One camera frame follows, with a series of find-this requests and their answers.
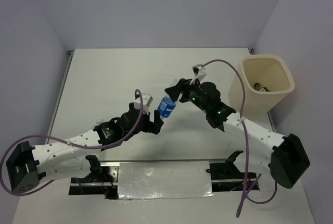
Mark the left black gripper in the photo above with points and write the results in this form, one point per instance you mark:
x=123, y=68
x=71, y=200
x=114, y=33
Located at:
x=151, y=126

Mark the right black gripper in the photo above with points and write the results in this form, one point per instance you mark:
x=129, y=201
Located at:
x=182, y=86

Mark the tall blue label bottle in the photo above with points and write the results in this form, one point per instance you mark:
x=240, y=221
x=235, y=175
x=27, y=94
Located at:
x=166, y=107

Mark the black label soda bottle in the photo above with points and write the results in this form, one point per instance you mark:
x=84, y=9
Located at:
x=260, y=88

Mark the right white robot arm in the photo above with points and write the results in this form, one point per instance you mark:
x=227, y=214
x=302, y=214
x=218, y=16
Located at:
x=283, y=157

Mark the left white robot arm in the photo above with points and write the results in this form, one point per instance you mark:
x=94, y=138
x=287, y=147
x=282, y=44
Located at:
x=31, y=168

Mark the beige plastic bin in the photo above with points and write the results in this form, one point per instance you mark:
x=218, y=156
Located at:
x=270, y=71

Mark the silver foil tape panel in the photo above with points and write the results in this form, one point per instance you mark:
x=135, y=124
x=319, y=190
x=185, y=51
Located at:
x=164, y=180

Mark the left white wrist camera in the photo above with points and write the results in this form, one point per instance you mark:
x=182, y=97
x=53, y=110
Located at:
x=147, y=100

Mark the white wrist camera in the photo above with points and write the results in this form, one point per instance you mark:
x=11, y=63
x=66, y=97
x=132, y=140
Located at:
x=147, y=100
x=199, y=73

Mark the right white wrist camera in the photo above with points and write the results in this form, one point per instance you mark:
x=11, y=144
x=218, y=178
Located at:
x=199, y=73

